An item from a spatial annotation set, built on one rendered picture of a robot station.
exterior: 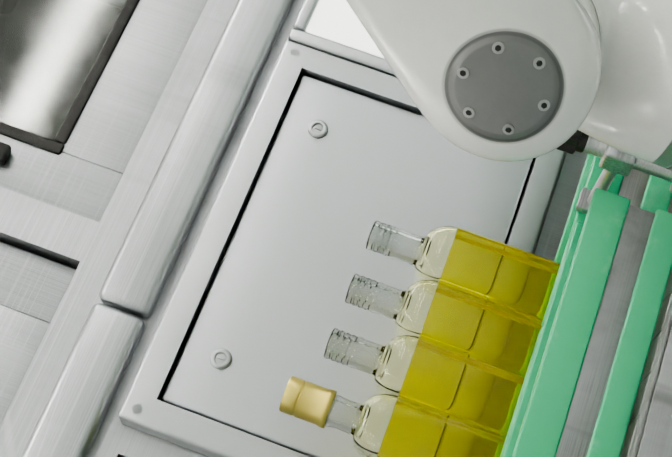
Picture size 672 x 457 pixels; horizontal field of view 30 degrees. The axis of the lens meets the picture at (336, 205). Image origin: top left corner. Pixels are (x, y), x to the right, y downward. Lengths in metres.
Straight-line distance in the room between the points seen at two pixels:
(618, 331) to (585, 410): 0.07
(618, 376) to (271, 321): 0.41
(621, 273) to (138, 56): 0.66
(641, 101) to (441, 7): 0.15
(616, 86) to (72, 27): 0.92
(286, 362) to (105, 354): 0.18
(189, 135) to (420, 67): 0.79
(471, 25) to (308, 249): 0.75
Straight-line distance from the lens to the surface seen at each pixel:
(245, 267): 1.32
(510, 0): 0.61
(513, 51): 0.61
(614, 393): 1.04
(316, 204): 1.35
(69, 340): 1.34
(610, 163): 1.10
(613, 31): 0.71
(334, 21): 1.46
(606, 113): 0.72
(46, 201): 1.42
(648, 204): 1.22
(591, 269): 1.07
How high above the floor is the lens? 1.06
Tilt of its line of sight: 6 degrees up
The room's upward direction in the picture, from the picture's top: 71 degrees counter-clockwise
